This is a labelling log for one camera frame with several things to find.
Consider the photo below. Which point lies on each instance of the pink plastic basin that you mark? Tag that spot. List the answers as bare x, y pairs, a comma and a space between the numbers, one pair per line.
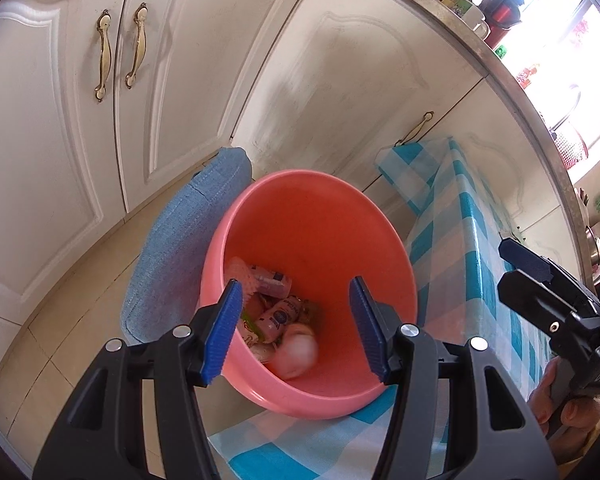
320, 230

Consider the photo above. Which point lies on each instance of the red thermos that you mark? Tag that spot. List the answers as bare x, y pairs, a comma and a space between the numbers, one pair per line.
500, 15

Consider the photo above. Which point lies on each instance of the blue fabric stool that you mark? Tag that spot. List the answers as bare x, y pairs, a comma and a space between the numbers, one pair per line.
180, 240

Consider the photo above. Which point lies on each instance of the red plastic basket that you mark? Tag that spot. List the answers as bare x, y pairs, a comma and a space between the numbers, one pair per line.
570, 145

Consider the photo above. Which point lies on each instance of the person's right hand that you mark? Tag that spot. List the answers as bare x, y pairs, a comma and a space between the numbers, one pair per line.
540, 395

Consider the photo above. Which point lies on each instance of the blue white checked tablecloth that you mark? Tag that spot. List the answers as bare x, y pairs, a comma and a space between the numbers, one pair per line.
460, 280

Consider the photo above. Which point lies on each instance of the white plastic packet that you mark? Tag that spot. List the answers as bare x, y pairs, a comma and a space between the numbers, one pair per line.
262, 352

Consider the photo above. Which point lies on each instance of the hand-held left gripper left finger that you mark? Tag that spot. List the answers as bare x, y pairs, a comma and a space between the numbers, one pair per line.
222, 332

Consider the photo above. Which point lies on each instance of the grey kitchen countertop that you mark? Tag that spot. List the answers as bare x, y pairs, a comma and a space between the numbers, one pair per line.
522, 117

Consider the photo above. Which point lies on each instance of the white foam fruit net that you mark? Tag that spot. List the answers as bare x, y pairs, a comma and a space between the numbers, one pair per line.
242, 275

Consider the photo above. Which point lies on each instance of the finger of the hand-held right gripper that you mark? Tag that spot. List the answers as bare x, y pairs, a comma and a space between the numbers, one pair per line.
527, 260
535, 300

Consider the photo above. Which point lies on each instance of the red window decoration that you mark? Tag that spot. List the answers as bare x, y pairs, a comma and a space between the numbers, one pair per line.
528, 75

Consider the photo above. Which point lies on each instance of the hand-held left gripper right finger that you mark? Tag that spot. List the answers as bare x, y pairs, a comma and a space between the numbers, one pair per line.
370, 330

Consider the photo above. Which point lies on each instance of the white cabinet door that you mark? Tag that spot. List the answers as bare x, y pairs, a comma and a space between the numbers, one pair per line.
40, 135
355, 60
495, 170
205, 60

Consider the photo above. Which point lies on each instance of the white tissue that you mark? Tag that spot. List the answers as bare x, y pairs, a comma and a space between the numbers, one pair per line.
297, 355

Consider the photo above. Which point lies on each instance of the white cup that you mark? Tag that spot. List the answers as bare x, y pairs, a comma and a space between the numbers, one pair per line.
478, 24

